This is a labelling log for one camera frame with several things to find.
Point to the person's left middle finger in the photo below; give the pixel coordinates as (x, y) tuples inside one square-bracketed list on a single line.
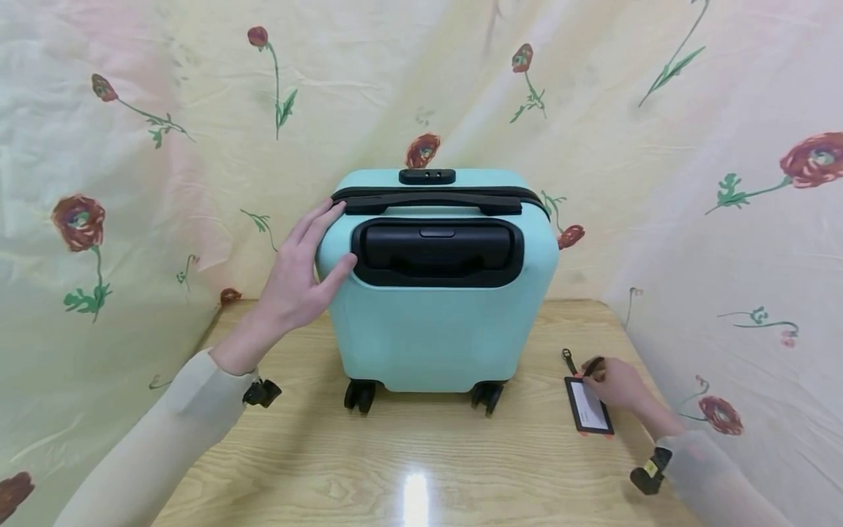
[(315, 217)]

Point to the mint green small suitcase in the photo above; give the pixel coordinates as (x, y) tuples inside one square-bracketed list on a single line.
[(435, 329)]

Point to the person's left hand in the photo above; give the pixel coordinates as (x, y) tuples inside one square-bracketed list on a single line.
[(296, 285)]

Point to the person's right hand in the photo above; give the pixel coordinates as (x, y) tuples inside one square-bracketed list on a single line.
[(622, 386)]

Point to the person's left index finger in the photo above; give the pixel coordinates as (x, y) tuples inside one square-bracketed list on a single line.
[(326, 219)]

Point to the black luggage tag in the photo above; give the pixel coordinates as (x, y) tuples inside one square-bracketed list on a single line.
[(588, 406)]

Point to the person's left thumb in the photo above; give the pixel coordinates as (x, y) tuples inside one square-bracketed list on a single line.
[(336, 278)]

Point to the person's right fingers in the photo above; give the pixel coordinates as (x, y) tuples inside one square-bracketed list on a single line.
[(596, 384)]

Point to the black wrist band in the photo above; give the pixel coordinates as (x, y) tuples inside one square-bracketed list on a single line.
[(262, 393), (651, 470)]

